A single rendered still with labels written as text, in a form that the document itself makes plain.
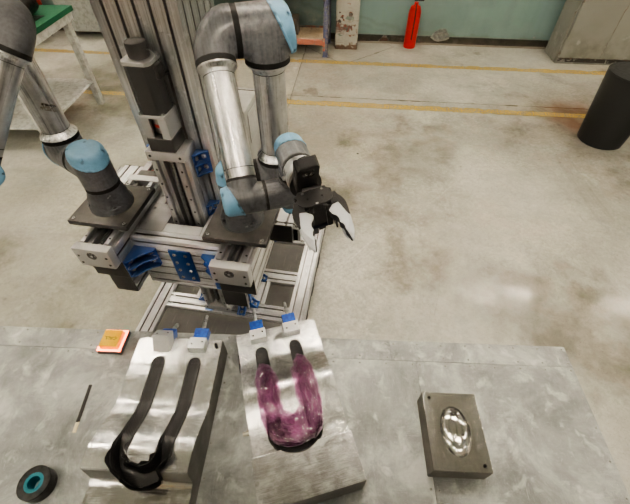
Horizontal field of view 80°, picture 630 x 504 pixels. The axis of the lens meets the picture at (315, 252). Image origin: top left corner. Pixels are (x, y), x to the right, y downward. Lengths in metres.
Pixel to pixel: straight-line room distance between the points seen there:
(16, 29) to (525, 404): 1.70
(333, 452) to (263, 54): 0.99
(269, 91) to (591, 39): 5.37
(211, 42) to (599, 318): 2.55
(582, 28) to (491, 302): 4.18
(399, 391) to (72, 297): 2.15
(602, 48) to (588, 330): 4.23
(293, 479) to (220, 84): 0.94
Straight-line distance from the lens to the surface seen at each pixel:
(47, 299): 2.89
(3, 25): 1.29
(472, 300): 2.55
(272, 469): 1.05
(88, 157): 1.41
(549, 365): 1.46
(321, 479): 1.05
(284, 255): 2.31
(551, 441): 1.35
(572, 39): 6.06
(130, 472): 1.18
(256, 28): 1.00
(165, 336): 1.23
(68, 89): 4.70
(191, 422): 1.13
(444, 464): 1.14
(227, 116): 0.94
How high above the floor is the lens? 1.94
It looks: 48 degrees down
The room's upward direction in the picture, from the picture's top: straight up
